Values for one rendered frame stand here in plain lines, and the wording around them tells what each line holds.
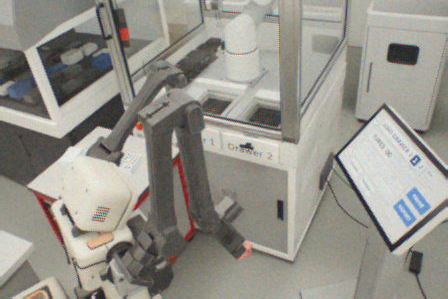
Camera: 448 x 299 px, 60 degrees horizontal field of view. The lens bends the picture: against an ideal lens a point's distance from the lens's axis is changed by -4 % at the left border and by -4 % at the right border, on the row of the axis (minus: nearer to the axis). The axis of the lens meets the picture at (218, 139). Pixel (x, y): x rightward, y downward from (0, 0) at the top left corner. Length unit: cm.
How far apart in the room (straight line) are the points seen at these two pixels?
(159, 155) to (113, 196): 24
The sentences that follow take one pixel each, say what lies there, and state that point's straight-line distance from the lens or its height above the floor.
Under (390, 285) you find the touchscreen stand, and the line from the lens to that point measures 202.
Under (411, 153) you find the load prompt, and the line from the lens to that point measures 152.
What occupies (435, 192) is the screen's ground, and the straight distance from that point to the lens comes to 141.
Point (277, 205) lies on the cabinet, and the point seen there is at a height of 51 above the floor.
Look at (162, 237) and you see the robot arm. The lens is 107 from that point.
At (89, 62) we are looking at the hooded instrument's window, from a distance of 257.
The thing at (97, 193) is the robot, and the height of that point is 138.
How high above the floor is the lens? 207
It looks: 37 degrees down
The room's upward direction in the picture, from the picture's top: 7 degrees counter-clockwise
